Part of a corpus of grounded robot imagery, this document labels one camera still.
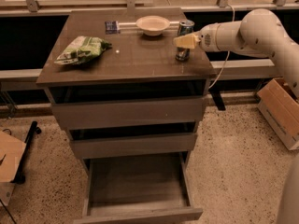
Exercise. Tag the open bottom grey drawer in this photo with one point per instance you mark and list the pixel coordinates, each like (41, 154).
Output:
(148, 189)

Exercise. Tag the small blue packet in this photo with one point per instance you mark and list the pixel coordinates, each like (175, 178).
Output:
(112, 27)

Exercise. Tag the green chip bag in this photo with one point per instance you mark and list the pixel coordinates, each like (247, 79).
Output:
(82, 50)

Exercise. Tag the top grey drawer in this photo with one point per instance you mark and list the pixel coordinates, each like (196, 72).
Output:
(129, 113)

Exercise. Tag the redbull can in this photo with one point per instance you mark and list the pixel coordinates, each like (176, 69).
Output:
(185, 27)

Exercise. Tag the black stand leg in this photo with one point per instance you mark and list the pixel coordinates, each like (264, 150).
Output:
(20, 176)

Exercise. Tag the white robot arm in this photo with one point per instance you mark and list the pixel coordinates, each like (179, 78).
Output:
(259, 34)

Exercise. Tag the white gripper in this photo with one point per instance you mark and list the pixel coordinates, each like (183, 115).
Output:
(206, 38)

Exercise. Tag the middle grey drawer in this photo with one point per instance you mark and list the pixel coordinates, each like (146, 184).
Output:
(136, 145)

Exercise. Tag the grey drawer cabinet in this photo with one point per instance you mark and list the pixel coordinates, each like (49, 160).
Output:
(136, 67)

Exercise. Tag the cardboard box right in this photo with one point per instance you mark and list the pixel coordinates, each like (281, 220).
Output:
(280, 108)

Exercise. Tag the white bowl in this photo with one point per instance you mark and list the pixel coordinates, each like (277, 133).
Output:
(152, 25)

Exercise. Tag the black bracket under rail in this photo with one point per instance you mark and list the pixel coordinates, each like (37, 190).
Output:
(216, 96)

